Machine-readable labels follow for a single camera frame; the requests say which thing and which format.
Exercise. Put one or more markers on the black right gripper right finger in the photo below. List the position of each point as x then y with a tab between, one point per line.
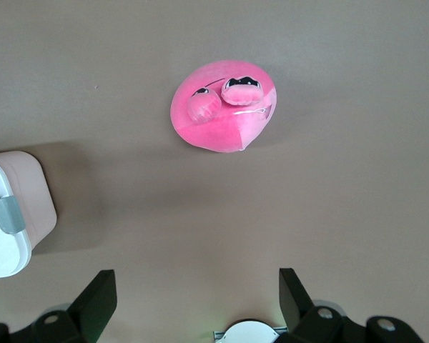
296	307

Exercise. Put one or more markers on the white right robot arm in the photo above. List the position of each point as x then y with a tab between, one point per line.
250	334

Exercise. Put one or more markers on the white box lid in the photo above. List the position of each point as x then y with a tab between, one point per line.
0	250

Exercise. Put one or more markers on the grey lid latch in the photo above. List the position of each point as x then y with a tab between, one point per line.
9	214

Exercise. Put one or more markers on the brown table mat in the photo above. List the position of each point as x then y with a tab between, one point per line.
307	196

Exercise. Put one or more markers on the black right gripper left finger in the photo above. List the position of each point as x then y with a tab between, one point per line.
89	311

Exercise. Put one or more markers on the pink plush toy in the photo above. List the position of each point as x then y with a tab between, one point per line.
218	132

